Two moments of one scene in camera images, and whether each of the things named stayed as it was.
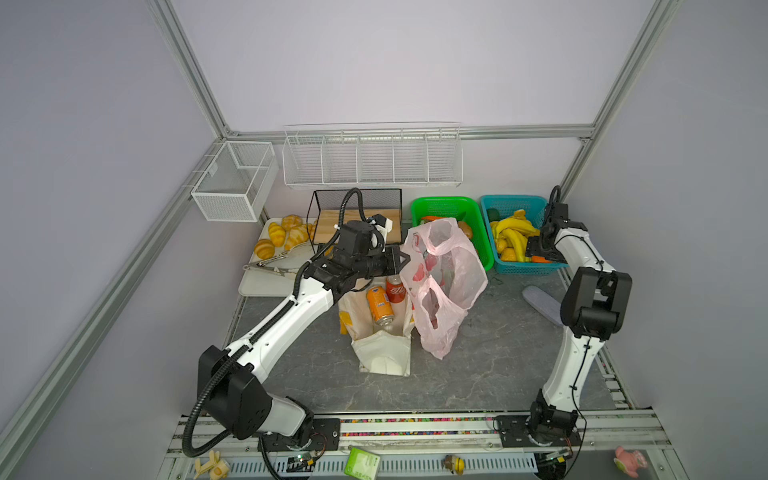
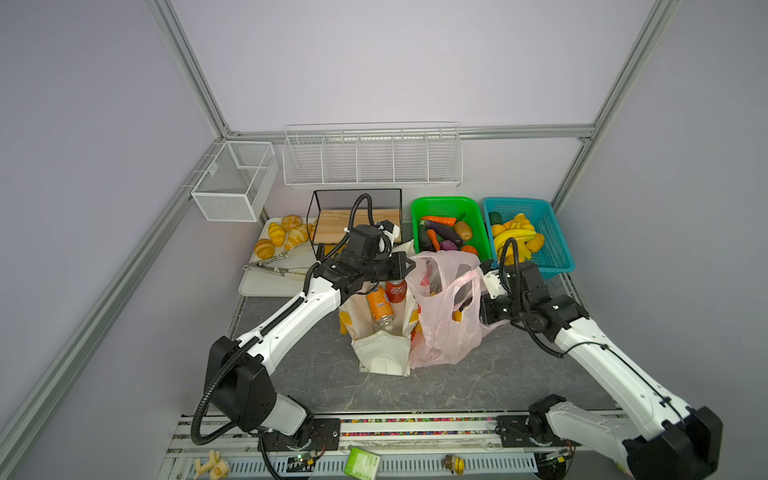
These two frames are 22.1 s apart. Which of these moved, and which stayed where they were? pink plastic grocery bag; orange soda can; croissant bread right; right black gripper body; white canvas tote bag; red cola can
Moved: pink plastic grocery bag; right black gripper body
Stayed: white canvas tote bag; croissant bread right; orange soda can; red cola can
